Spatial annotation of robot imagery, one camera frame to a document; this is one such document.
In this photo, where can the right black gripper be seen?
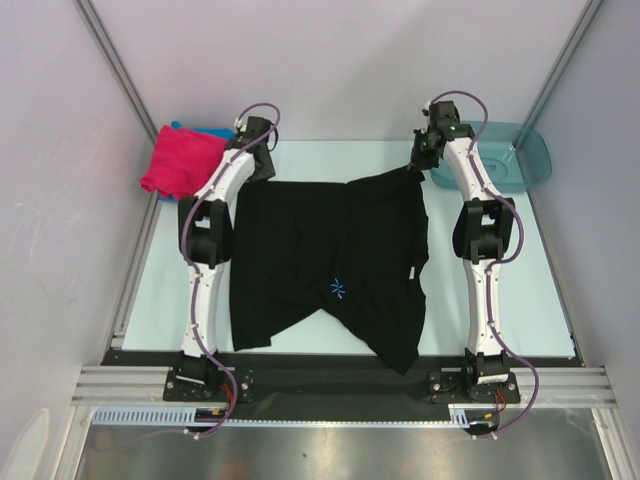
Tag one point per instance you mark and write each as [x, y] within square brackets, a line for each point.
[418, 161]

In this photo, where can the left white cable duct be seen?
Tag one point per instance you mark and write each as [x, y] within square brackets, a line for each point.
[157, 416]

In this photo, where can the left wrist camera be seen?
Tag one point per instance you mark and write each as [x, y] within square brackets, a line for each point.
[241, 126]

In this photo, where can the white cable duct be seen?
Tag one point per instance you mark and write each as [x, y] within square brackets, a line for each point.
[479, 414]
[157, 416]

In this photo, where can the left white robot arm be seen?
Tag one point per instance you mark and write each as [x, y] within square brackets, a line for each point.
[206, 241]

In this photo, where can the aluminium corner post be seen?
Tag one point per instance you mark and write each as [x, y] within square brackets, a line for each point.
[109, 51]
[577, 35]

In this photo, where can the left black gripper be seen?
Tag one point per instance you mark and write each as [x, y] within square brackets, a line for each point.
[267, 172]

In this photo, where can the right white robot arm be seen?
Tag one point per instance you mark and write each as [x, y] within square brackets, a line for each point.
[481, 235]

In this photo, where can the teal plastic bin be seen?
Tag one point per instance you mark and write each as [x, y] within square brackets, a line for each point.
[515, 157]

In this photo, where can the right white cable duct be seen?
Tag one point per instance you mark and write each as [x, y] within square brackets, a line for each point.
[479, 414]

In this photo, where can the left aluminium corner post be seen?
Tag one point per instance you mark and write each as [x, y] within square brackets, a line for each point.
[109, 51]

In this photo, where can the right aluminium corner post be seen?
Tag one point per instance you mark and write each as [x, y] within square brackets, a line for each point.
[577, 35]

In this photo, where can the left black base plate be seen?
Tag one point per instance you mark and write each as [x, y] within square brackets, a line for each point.
[179, 388]

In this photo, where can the pink folded t shirt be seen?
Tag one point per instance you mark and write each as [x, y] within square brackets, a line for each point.
[180, 162]

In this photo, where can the black t shirt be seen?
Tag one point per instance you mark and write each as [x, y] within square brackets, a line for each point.
[354, 250]

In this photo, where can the blue folded t shirt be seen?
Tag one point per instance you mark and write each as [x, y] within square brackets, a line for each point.
[215, 132]

